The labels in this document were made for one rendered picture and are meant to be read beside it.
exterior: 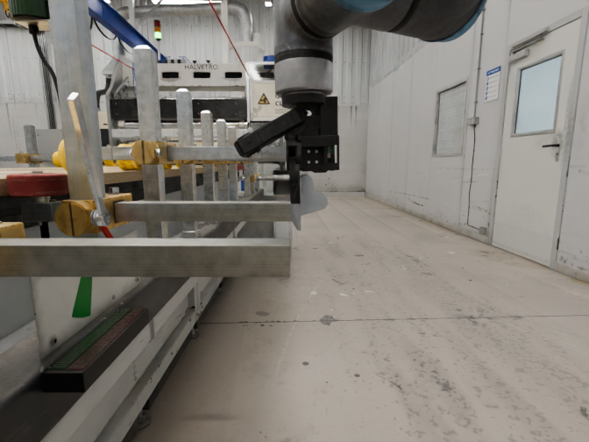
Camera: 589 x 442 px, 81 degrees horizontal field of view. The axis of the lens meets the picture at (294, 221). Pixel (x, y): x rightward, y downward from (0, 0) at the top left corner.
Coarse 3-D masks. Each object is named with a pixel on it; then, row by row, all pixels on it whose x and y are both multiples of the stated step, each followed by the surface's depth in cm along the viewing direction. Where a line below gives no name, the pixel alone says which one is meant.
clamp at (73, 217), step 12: (60, 204) 48; (72, 204) 48; (84, 204) 49; (108, 204) 54; (60, 216) 49; (72, 216) 49; (84, 216) 49; (60, 228) 49; (72, 228) 49; (84, 228) 49; (96, 228) 51; (108, 228) 54
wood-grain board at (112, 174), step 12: (0, 168) 135; (12, 168) 135; (24, 168) 135; (36, 168) 135; (48, 168) 135; (60, 168) 135; (108, 168) 135; (120, 168) 135; (216, 168) 202; (228, 168) 236; (0, 180) 54; (108, 180) 84; (120, 180) 90; (132, 180) 97; (0, 192) 54
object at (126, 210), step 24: (24, 216) 55; (48, 216) 55; (120, 216) 56; (144, 216) 56; (168, 216) 56; (192, 216) 56; (216, 216) 56; (240, 216) 56; (264, 216) 56; (288, 216) 56
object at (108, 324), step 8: (120, 312) 52; (128, 312) 52; (112, 320) 49; (104, 328) 47; (88, 336) 45; (96, 336) 45; (80, 344) 43; (88, 344) 43; (72, 352) 41; (80, 352) 41; (64, 360) 39; (72, 360) 39; (56, 368) 38; (64, 368) 38
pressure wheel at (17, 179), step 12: (12, 180) 52; (24, 180) 52; (36, 180) 53; (48, 180) 54; (60, 180) 56; (12, 192) 53; (24, 192) 53; (36, 192) 53; (48, 192) 54; (60, 192) 56; (48, 228) 58
